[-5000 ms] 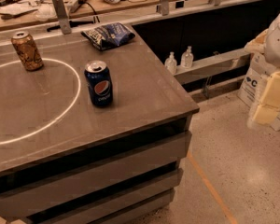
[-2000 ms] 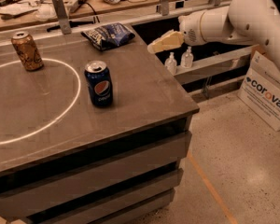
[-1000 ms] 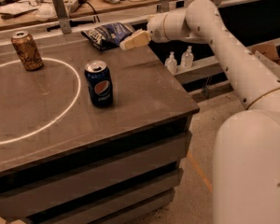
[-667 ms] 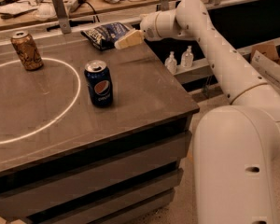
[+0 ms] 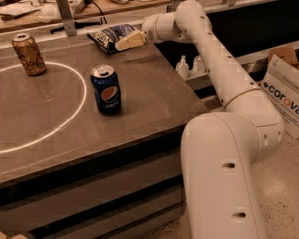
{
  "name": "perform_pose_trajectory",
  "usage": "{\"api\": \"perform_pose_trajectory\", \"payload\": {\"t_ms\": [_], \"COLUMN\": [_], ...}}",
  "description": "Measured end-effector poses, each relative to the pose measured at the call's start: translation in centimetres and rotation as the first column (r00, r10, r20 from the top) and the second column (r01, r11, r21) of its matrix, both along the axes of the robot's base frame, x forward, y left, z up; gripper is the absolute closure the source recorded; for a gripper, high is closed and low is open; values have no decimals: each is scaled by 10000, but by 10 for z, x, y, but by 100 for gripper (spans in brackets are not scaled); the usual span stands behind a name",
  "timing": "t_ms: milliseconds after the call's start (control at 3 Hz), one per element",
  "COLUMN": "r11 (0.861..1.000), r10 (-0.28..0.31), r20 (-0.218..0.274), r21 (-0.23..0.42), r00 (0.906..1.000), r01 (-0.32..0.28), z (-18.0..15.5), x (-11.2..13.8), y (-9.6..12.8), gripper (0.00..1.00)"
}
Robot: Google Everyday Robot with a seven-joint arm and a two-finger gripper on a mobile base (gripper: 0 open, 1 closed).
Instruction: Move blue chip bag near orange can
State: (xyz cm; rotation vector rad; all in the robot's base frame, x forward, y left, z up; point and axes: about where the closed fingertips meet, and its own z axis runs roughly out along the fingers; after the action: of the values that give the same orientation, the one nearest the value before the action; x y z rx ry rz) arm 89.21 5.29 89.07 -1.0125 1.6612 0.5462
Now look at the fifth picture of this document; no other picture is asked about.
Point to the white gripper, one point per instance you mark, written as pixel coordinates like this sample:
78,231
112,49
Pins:
149,28

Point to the blue chip bag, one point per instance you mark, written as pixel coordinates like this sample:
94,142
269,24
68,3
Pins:
107,37

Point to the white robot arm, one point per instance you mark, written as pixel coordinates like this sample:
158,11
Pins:
218,148

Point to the blue Pepsi can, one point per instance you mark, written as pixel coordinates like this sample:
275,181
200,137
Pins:
106,88

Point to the orange soda can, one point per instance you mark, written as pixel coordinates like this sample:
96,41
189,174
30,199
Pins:
29,54

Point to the clear bottle right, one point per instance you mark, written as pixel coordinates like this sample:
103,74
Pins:
198,65

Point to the white papers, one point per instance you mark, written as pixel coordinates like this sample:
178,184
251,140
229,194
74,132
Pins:
17,10

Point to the grey drawer cabinet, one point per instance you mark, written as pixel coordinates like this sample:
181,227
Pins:
91,185

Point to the white Corovan cardboard box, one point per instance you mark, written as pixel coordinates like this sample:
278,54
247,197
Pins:
281,84

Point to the metal bracket post left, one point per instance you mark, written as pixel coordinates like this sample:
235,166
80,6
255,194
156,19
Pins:
66,17

